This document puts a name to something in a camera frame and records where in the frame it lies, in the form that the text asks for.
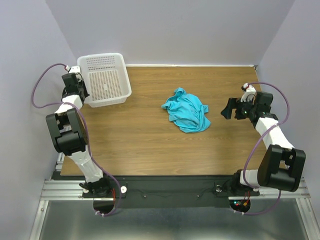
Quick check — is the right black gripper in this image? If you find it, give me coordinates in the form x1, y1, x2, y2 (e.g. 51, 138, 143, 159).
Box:
220, 96, 257, 120

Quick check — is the turquoise t-shirt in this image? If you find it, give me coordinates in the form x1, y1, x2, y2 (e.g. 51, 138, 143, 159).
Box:
161, 87, 211, 133

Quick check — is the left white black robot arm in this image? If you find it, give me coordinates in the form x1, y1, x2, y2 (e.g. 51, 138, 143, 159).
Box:
45, 72, 114, 197

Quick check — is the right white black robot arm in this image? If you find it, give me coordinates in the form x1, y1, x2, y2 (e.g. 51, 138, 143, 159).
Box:
221, 91, 306, 195

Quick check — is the white perforated plastic basket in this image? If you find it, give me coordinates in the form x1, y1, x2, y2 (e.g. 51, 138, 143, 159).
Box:
77, 53, 132, 108

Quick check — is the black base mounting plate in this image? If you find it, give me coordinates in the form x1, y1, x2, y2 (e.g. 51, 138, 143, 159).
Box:
82, 175, 261, 210

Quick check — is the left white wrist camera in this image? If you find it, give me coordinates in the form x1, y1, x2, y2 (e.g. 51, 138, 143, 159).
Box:
68, 65, 81, 74

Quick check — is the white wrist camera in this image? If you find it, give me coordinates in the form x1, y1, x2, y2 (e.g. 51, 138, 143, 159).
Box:
240, 83, 256, 102
68, 65, 81, 74

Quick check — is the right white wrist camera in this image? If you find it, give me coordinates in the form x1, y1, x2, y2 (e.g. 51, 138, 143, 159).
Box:
240, 83, 256, 102

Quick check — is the aluminium extrusion frame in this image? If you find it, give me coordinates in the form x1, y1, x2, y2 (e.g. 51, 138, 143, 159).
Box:
30, 155, 320, 240

